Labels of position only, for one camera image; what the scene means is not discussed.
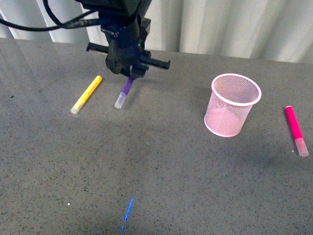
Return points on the pink highlighter pen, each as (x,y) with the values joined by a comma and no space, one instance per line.
(296,132)

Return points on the yellow highlighter pen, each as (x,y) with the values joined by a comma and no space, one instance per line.
(86,94)

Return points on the purple highlighter pen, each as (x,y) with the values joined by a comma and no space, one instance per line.
(122,96)

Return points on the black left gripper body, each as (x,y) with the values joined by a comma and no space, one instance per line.
(124,24)

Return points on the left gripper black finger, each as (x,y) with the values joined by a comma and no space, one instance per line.
(116,67)
(138,71)

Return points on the pink mesh cup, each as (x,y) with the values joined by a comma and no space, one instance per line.
(232,98)

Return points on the white pleated curtain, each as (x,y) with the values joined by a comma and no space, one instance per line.
(279,30)

